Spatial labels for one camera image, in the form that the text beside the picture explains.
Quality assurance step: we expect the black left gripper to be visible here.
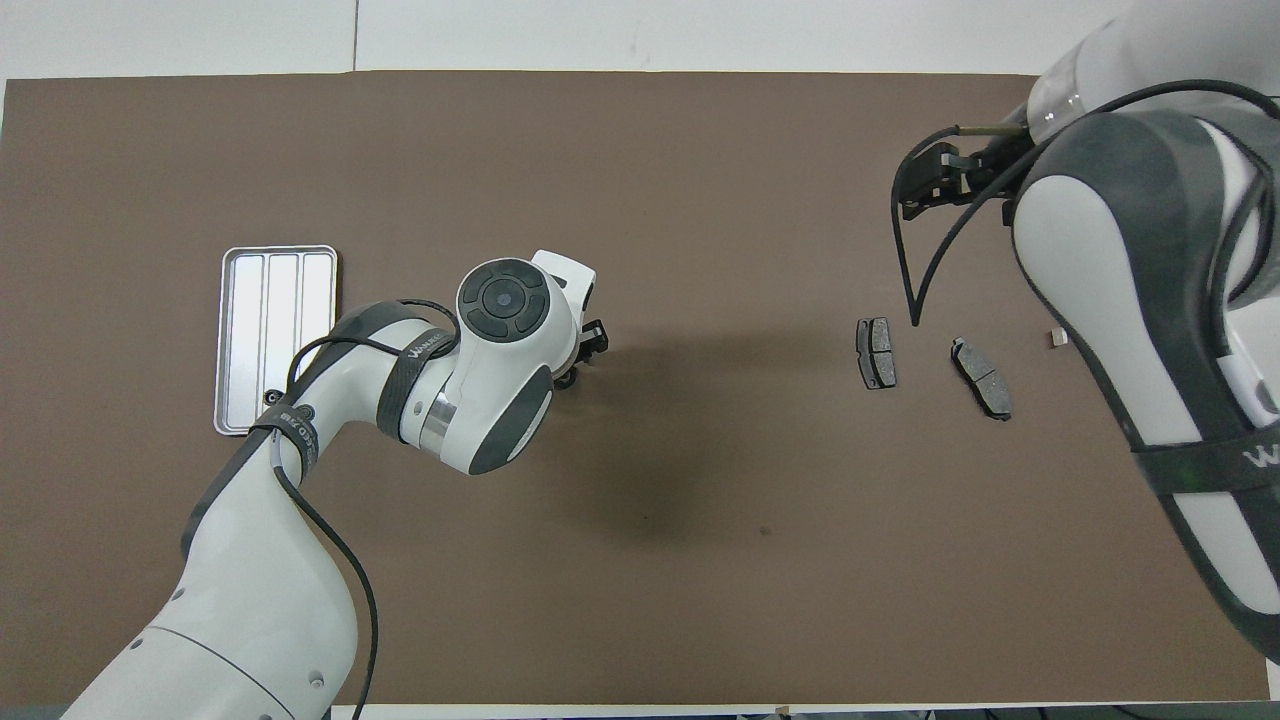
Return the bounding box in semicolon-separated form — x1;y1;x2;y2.
553;318;611;391

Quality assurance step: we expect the brown table mat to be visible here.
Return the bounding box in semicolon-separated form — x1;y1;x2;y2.
0;70;1271;706

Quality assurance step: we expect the short dark brake pad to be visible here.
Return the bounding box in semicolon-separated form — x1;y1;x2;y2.
856;317;898;390

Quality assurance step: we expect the silver metal tray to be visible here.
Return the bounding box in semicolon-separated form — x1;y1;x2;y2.
213;244;339;437

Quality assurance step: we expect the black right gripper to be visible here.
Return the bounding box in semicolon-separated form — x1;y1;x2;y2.
900;128;1039;221

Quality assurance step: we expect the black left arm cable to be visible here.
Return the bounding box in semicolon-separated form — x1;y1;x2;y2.
268;298;461;720

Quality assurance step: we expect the long dark brake pad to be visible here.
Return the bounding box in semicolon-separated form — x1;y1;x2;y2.
950;337;1014;422

